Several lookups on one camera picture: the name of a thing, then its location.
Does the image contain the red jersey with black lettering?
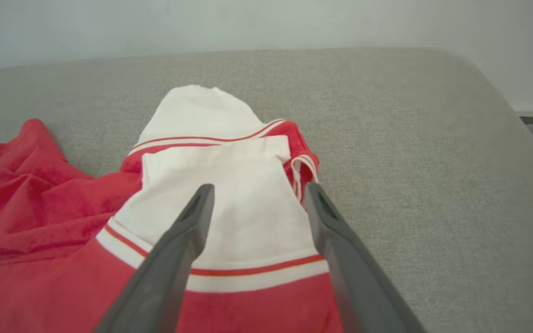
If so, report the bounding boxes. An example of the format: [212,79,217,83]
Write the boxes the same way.
[0,85,344,333]

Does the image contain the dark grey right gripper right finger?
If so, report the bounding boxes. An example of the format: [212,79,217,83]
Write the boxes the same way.
[302,181,427,333]

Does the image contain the grey fabric sofa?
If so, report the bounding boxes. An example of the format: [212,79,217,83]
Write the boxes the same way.
[0,46,533,333]

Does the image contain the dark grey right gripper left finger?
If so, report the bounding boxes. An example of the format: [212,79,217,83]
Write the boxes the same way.
[93,184,215,333]

